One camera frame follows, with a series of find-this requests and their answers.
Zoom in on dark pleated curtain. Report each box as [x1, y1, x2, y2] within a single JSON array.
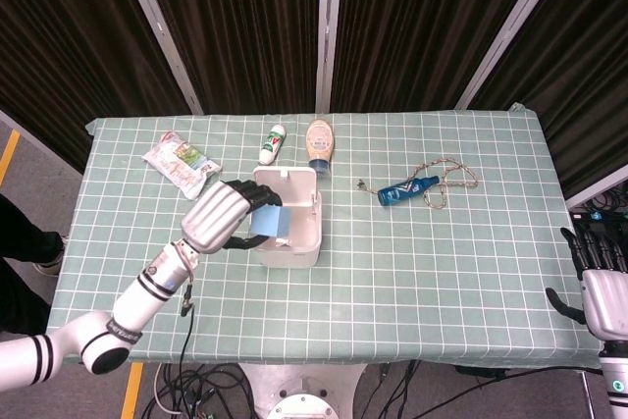
[[136, 0, 325, 116], [0, 0, 192, 175], [470, 0, 628, 199], [331, 0, 549, 114]]

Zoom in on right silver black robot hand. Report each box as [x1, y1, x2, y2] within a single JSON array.
[[545, 226, 628, 341]]

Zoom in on green grid tablecloth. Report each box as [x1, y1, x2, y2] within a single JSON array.
[[46, 102, 602, 371]]

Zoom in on crumpled snack bag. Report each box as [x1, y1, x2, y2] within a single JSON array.
[[141, 131, 221, 201]]

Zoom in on blue spray bottle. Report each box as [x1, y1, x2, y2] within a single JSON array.
[[376, 175, 441, 207]]

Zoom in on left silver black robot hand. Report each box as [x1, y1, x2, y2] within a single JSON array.
[[180, 178, 284, 256]]

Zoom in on blue cube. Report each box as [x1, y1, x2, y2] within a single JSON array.
[[248, 206, 294, 238]]

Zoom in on white floor cable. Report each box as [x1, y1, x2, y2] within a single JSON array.
[[152, 364, 183, 416]]

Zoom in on white plastic trash bin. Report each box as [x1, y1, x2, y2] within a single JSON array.
[[252, 165, 324, 268]]

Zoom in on black floor cable bundle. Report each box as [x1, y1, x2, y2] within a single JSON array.
[[141, 362, 256, 419]]

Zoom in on white tube green red label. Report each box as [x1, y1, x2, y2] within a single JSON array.
[[258, 124, 288, 166]]

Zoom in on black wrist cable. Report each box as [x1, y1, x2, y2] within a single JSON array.
[[174, 246, 200, 419]]

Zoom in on white frame post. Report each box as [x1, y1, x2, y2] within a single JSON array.
[[454, 0, 575, 110], [112, 0, 205, 116], [315, 0, 344, 114]]

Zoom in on grey shoe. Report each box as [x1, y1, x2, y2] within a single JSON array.
[[32, 235, 68, 277]]

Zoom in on beige sauce squeeze bottle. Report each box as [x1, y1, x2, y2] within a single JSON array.
[[305, 119, 334, 179]]

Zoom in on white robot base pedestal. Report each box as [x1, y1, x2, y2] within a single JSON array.
[[238, 362, 369, 419]]

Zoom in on black trouser leg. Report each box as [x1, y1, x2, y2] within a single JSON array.
[[0, 192, 65, 337]]

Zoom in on braided beige rope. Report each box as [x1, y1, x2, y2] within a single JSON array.
[[356, 156, 480, 210]]

